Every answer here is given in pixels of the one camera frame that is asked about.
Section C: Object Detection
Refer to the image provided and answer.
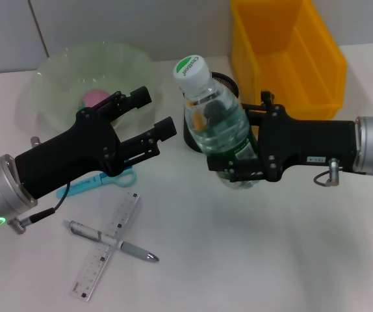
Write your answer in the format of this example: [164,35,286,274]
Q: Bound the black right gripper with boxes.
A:
[207,102,358,183]

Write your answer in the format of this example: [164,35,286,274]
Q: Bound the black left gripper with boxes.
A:
[14,86,177,200]

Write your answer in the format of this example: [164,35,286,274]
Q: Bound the clear green-label water bottle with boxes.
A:
[172,54,262,190]

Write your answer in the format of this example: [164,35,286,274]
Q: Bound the pink toy peach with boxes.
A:
[77,90,112,110]

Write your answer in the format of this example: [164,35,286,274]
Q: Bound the black mesh pen cup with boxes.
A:
[183,71,239,153]

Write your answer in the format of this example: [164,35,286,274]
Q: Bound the pale green glass fruit bowl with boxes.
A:
[30,40,161,137]

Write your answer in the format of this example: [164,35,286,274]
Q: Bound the blue scissors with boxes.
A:
[56,165,138,198]

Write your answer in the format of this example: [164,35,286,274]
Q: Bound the clear plastic ruler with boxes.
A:
[69,191,142,293]

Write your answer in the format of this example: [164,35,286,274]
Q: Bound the white grey ballpoint pen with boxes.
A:
[63,220,160,263]

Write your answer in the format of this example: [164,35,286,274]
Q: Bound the yellow plastic bin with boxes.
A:
[230,0,348,121]

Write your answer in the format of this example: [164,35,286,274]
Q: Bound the right gripper cable with plug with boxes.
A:
[315,158,342,188]

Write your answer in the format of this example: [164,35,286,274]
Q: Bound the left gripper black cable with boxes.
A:
[9,183,72,235]

